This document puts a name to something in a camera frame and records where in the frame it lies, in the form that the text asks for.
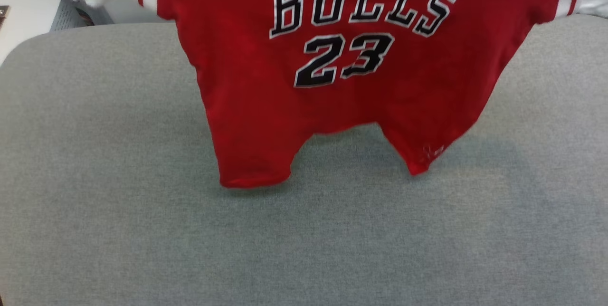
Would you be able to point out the red Bulls basketball jersey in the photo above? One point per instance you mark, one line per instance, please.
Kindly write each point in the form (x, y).
(332, 106)

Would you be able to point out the white equipment case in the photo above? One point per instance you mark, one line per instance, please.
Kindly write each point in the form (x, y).
(28, 16)

